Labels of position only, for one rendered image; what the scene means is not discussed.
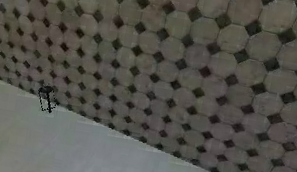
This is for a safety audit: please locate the black wire frame stand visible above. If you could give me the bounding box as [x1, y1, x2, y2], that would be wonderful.
[33, 83, 63, 116]

